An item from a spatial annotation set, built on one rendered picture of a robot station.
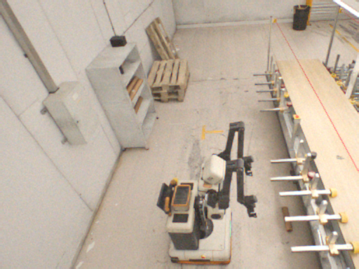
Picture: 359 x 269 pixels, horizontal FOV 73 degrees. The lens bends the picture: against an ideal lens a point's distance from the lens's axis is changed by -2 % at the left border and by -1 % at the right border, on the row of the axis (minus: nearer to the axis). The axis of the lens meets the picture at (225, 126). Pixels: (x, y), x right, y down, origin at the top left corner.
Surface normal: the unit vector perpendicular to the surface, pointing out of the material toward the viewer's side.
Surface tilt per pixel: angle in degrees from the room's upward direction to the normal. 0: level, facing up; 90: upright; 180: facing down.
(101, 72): 90
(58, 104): 90
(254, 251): 0
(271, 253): 0
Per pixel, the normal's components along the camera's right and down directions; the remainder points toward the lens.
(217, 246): -0.05, -0.76
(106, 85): 0.01, 0.65
